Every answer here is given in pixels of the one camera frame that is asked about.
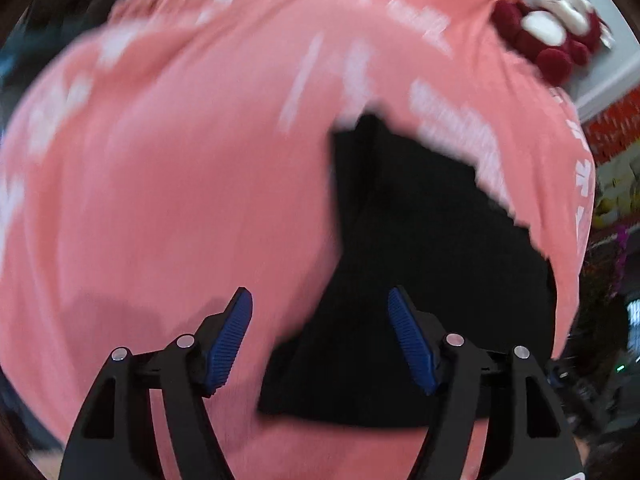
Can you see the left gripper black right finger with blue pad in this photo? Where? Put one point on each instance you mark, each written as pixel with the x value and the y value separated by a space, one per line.
pixel 527 437

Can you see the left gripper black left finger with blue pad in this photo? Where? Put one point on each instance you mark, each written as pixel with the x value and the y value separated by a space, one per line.
pixel 113 436

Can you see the black small garment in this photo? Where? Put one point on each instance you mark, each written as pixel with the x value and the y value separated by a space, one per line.
pixel 412 218

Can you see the yellow and purple flowers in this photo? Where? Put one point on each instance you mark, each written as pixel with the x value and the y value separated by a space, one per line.
pixel 615 222

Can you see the pink printed blanket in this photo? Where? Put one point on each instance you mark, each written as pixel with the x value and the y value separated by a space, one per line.
pixel 179 152

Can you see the dark red plush toy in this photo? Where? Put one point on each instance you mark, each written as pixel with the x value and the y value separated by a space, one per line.
pixel 557 36

